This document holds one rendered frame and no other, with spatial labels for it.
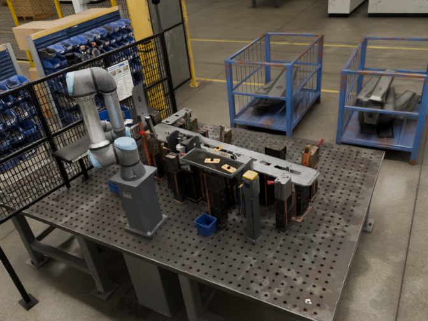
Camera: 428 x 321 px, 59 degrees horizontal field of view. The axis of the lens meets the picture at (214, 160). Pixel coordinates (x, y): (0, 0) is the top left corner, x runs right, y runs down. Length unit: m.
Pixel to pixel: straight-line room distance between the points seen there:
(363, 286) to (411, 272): 0.39
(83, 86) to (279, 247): 1.38
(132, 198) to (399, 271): 2.01
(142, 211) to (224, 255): 0.55
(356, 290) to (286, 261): 0.94
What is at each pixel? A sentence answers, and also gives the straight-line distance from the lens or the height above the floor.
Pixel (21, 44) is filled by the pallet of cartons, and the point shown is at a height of 1.13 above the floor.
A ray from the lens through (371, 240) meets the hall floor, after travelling 3.39.
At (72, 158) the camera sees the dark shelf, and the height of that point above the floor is 1.03.
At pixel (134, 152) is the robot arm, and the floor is 1.26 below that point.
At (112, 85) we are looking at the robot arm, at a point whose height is 1.63.
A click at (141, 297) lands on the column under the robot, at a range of 2.96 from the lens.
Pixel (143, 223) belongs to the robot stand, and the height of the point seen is 0.80.
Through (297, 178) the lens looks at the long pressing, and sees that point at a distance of 2.26.
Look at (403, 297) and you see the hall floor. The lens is 3.06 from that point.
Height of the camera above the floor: 2.32
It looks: 32 degrees down
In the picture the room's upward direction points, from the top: 7 degrees counter-clockwise
